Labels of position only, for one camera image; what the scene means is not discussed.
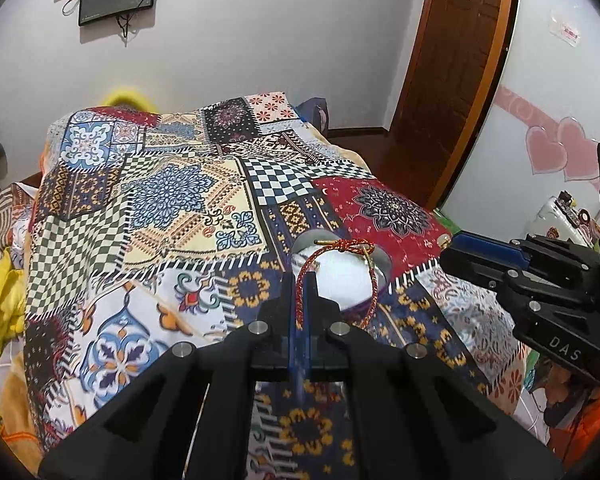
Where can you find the yellow plush toy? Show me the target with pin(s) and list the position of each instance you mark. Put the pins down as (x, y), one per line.
(127, 100)

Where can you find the pink heart wall sticker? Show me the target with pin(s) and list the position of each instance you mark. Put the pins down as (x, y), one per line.
(562, 152)

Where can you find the brown wooden door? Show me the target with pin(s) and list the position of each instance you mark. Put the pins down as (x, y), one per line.
(455, 70)

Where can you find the patchwork patterned blanket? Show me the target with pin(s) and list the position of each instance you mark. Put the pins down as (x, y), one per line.
(180, 200)

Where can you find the blue patterned pillow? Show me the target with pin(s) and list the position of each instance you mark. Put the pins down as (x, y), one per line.
(314, 112)

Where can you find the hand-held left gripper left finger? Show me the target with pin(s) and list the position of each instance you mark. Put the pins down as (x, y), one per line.
(274, 347)

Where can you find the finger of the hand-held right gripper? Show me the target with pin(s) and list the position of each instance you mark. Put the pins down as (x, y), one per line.
(472, 266)
(485, 249)

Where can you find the white sewing machine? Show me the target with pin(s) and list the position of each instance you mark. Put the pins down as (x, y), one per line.
(560, 220)

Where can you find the orange cloth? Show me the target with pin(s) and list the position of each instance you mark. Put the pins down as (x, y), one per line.
(592, 425)

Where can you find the round metal tin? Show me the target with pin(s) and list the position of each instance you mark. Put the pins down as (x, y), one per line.
(341, 274)

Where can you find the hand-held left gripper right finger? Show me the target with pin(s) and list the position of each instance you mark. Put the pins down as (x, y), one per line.
(326, 350)

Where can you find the white wall label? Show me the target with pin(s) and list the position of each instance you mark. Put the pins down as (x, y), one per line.
(567, 30)

